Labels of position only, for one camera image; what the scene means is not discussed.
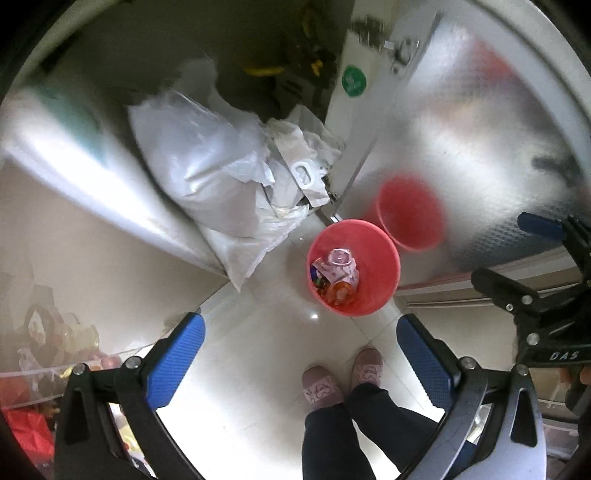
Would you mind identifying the small white woven sack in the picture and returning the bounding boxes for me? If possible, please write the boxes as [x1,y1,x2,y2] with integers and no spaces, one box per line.
[201,205,311,292]

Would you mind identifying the large white woven sack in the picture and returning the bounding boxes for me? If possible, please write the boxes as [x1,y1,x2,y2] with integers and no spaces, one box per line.
[127,88,274,239]

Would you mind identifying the trash wrappers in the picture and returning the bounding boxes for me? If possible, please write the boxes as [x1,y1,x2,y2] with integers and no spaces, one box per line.
[313,248,360,289]

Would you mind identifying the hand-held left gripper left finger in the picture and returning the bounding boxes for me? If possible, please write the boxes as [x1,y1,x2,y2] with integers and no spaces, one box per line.
[54,311,206,480]

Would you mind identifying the frosted glass door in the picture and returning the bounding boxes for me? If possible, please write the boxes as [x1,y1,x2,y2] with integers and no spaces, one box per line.
[323,0,591,296]

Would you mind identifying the pink left slipper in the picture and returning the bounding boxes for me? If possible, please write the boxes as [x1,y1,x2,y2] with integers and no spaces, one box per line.
[301,366,345,411]

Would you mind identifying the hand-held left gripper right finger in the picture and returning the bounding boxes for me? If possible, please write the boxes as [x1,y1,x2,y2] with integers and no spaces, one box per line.
[396,313,549,480]

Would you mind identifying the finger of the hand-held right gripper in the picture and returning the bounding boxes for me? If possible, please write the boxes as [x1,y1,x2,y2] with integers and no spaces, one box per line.
[517,211,579,241]
[471,268,556,325]

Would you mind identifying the red plastic bucket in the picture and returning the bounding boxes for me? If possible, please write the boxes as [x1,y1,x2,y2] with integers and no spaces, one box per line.
[307,219,402,318]

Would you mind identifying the crumpled clear plastic bags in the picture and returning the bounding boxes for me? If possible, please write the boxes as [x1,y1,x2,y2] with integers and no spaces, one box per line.
[263,117,346,210]

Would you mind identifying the metal door latch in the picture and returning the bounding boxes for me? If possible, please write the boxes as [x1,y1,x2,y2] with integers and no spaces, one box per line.
[392,38,422,71]

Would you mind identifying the orange plastic bag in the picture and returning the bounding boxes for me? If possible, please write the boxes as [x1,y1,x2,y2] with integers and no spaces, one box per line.
[323,281,356,305]

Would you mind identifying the person's leg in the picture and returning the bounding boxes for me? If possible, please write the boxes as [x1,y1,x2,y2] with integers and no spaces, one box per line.
[301,392,380,480]
[346,382,462,480]

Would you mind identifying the pink slipper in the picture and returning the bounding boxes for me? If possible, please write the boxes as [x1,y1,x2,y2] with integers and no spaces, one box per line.
[301,366,345,411]
[352,347,386,393]

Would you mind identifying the round green sticker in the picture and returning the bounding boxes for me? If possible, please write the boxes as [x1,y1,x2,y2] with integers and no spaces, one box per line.
[342,66,368,99]

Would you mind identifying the yellow handled tool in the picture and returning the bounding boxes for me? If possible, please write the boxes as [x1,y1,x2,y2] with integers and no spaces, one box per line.
[244,64,288,77]

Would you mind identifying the person's left leg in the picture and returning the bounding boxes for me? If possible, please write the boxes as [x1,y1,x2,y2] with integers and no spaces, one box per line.
[301,392,380,480]

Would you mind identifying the pink right slipper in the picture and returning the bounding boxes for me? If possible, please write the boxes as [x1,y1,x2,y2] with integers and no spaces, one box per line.
[352,347,386,393]

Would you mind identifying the person's right leg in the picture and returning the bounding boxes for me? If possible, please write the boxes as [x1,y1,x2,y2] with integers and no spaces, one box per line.
[346,382,462,480]

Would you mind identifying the red plastic bag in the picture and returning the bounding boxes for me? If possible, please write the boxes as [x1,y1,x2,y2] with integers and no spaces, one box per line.
[0,406,55,459]

